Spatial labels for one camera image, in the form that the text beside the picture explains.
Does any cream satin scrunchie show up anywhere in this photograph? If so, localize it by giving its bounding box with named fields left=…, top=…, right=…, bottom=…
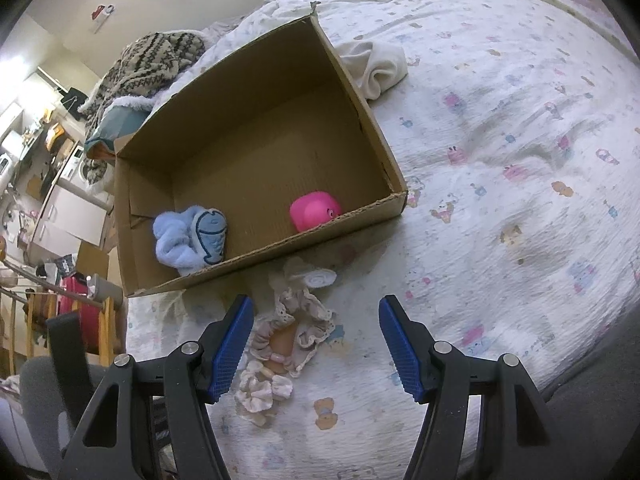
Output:
left=234, top=360, right=294, bottom=427

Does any tan foam cylinder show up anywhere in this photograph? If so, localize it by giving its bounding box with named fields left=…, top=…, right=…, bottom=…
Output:
left=268, top=322, right=297, bottom=374

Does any beige lace scrunchie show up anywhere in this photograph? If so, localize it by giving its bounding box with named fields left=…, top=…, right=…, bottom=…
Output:
left=248, top=287, right=336, bottom=378

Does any light blue plush fish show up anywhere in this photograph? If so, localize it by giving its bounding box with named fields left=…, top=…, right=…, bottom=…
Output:
left=152, top=206, right=228, bottom=276

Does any white cloth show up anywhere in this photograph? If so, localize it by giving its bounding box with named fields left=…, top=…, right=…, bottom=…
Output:
left=283, top=257, right=337, bottom=289

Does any pink rubber duck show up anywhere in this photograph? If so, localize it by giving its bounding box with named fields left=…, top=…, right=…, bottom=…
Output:
left=288, top=191, right=342, bottom=232

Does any wooden rack with red bag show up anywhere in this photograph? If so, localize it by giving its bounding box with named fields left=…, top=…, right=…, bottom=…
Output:
left=1, top=259, right=124, bottom=373

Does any white kitchen cabinet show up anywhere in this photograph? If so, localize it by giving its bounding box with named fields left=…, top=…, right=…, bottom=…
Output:
left=26, top=184, right=107, bottom=264

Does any white washing machine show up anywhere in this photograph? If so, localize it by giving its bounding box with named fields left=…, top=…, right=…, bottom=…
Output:
left=58, top=145, right=114, bottom=212

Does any brown cardboard box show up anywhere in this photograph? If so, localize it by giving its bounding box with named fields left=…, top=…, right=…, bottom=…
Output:
left=114, top=13, right=408, bottom=297

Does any white patterned bed quilt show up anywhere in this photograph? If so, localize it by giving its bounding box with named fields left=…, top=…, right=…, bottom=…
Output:
left=186, top=0, right=639, bottom=479

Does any teal fleece cushion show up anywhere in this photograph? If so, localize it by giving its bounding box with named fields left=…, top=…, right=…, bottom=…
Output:
left=84, top=96, right=153, bottom=160

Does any white folded towel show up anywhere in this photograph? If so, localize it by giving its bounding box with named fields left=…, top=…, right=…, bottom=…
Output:
left=335, top=40, right=408, bottom=101

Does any patterned knit blanket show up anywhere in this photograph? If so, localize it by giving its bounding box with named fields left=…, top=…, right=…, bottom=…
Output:
left=78, top=30, right=209, bottom=122

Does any wall hook rack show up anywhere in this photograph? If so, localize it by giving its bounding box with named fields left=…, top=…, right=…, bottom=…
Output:
left=91, top=4, right=115, bottom=23

